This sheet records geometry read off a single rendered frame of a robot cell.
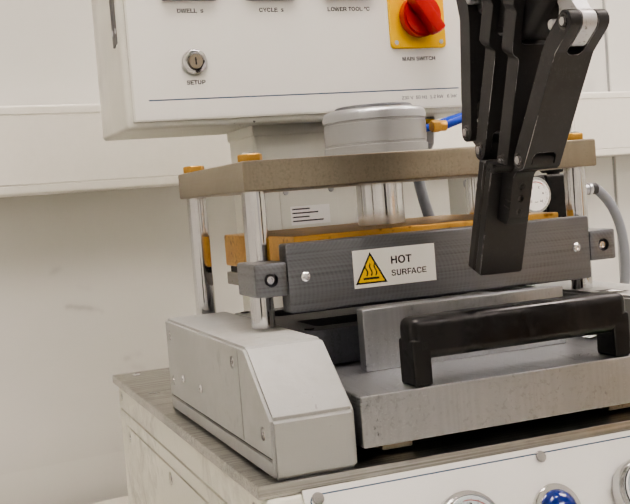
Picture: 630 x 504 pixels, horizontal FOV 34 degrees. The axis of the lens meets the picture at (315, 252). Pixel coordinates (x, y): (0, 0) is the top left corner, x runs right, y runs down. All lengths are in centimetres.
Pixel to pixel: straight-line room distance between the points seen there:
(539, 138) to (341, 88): 37
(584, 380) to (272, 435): 20
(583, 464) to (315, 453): 17
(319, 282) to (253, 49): 30
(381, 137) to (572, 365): 22
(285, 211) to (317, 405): 38
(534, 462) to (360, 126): 28
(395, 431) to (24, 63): 77
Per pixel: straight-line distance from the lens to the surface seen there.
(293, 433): 58
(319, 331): 69
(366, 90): 94
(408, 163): 71
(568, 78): 58
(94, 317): 126
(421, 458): 61
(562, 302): 65
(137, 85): 88
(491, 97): 63
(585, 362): 66
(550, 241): 75
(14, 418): 124
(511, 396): 63
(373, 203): 78
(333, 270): 67
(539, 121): 59
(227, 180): 70
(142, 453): 93
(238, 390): 63
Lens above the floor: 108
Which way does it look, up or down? 3 degrees down
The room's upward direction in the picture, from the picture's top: 5 degrees counter-clockwise
